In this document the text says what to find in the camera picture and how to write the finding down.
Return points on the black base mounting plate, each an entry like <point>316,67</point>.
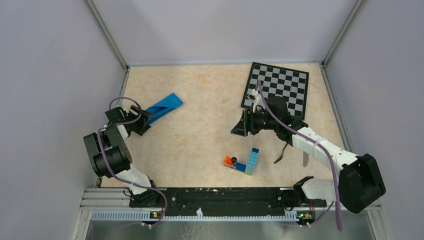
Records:
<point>222,201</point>

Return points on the colourful toy brick assembly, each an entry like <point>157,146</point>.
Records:
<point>246,167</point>

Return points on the blue cloth napkin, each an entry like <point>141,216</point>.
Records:
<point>163,107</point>

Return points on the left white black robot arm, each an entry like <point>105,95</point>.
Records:
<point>109,155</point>

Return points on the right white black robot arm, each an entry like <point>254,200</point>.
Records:
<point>357,181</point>

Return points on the black white checkerboard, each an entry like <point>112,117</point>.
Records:
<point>290,84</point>

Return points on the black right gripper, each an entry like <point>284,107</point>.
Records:
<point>243,127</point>

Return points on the aluminium frame rail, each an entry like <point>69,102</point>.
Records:
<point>104,214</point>

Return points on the silver metal knife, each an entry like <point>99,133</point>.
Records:
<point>305,159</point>

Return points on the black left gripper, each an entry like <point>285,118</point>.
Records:
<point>142,127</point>

